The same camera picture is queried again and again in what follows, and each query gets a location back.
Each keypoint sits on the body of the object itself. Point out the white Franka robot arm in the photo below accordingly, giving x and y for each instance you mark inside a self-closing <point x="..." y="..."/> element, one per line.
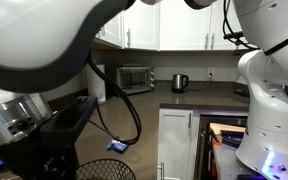
<point x="274" y="110"/>

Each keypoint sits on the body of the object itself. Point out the white lower cabinet door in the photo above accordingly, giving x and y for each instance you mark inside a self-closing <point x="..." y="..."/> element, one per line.
<point x="175" y="143"/>

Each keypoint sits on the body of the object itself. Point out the silver toaster oven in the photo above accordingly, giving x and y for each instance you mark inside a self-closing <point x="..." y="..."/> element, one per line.
<point x="135" y="79"/>

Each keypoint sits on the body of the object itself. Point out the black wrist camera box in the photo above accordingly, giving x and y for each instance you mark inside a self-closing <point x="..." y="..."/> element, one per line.
<point x="72" y="116"/>

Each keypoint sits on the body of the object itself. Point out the white cabinet door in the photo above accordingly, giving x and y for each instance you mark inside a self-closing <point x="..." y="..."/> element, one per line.
<point x="142" y="26"/>
<point x="175" y="143"/>
<point x="224" y="36"/>
<point x="112" y="33"/>
<point x="184" y="26"/>

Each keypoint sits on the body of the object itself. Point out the metal robot mounting table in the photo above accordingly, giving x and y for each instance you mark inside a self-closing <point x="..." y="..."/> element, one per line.
<point x="227" y="163"/>

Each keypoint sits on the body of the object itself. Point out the small black countertop object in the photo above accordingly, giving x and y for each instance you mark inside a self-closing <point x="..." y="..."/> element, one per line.
<point x="241" y="92"/>

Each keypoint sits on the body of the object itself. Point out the dark built-in appliance front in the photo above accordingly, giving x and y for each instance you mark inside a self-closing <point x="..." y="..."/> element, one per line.
<point x="204" y="146"/>

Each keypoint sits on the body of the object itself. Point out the light wooden board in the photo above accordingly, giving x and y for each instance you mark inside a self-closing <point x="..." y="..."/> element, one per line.
<point x="227" y="127"/>

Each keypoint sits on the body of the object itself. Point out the stainless steel electric kettle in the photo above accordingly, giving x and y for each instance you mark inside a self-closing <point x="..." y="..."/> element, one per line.
<point x="178" y="83"/>

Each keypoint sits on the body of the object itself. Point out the white paper towel roll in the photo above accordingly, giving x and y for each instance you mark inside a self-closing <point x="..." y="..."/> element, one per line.
<point x="95" y="83"/>

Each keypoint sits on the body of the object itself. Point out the white wall outlet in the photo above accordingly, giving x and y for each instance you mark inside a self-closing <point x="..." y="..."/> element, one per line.
<point x="211" y="72"/>

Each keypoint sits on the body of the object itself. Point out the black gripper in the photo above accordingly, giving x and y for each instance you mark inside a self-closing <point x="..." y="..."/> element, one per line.
<point x="37" y="160"/>

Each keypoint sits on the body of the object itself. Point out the orange clamp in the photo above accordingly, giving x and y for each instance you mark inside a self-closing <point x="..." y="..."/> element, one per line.
<point x="216" y="139"/>

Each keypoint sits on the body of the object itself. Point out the white upper cabinet door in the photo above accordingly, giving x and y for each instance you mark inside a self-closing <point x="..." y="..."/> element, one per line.
<point x="142" y="26"/>
<point x="112" y="33"/>
<point x="184" y="26"/>
<point x="224" y="36"/>

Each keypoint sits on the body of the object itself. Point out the blue sachet with logo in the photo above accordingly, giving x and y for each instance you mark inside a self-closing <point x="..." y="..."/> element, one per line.
<point x="117" y="146"/>

